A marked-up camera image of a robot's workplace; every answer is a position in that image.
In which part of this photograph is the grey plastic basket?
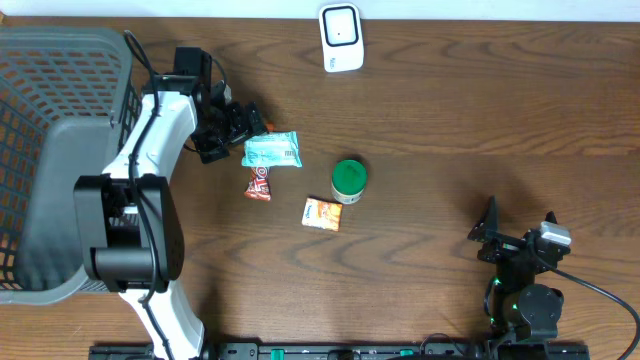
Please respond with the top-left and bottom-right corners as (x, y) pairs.
(1, 27), (140, 305)

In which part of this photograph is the orange chocolate bar wrapper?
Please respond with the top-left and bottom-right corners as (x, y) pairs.
(244, 123), (275, 201)

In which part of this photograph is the light green wet wipes pack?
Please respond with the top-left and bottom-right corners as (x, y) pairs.
(241, 131), (302, 168)

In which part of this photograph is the green lid jar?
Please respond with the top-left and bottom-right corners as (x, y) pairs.
(331, 159), (368, 205)

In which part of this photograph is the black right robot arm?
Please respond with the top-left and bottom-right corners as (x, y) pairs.
(467, 196), (572, 344)

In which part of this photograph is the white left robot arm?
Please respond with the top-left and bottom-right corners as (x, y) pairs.
(73, 47), (269, 359)

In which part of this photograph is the orange snack packet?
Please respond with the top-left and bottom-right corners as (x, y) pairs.
(301, 198), (343, 232)

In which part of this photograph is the white barcode scanner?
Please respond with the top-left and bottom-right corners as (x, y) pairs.
(319, 3), (364, 73)

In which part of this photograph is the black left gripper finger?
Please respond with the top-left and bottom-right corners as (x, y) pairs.
(242, 102), (268, 138)
(199, 139), (235, 164)

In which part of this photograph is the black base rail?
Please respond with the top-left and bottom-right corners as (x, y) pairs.
(89, 341), (591, 360)

